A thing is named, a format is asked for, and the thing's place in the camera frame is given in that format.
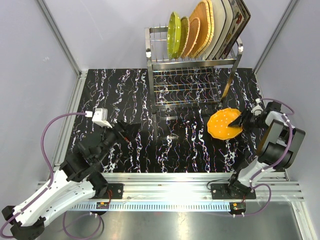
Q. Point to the slotted white cable duct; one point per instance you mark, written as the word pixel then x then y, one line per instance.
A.
pixel 131 206

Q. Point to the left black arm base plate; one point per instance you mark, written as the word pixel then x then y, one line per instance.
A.
pixel 114 190

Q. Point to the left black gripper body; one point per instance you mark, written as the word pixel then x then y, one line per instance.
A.
pixel 120 134

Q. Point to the steel two-tier dish rack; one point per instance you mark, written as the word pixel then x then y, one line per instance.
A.
pixel 186 82

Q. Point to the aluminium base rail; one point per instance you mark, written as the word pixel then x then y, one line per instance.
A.
pixel 193 186

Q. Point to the green-rimmed woven bamboo plate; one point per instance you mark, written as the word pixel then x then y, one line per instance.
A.
pixel 185 29

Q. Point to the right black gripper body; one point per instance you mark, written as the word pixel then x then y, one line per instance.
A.
pixel 251 121

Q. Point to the green polka-dot plate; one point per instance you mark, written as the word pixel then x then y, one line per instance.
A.
pixel 173 35

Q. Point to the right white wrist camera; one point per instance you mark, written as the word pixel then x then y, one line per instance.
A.
pixel 257 109

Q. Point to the cream rectangular tray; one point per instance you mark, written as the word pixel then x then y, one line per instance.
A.
pixel 219 14

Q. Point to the floral patterned tray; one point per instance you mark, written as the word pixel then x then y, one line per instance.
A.
pixel 241 17

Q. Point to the small round orange woven plate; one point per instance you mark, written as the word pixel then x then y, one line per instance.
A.
pixel 192 45

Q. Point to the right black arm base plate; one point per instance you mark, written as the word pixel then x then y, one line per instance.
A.
pixel 222 191

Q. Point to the large orange woven tray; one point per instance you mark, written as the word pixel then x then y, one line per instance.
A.
pixel 202 11

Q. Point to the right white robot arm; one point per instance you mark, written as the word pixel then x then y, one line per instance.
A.
pixel 277 149

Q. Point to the orange polka-dot plate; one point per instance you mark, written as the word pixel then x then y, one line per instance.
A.
pixel 218 124

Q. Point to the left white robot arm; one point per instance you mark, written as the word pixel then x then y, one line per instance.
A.
pixel 78 178

